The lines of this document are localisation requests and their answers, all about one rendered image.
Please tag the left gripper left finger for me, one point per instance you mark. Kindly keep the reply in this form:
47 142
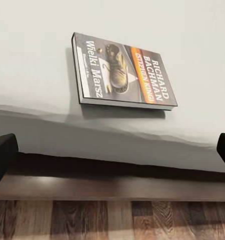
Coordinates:
8 150

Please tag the bed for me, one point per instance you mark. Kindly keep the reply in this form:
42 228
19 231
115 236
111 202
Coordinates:
80 152

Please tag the hardback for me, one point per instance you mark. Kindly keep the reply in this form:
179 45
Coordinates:
112 74

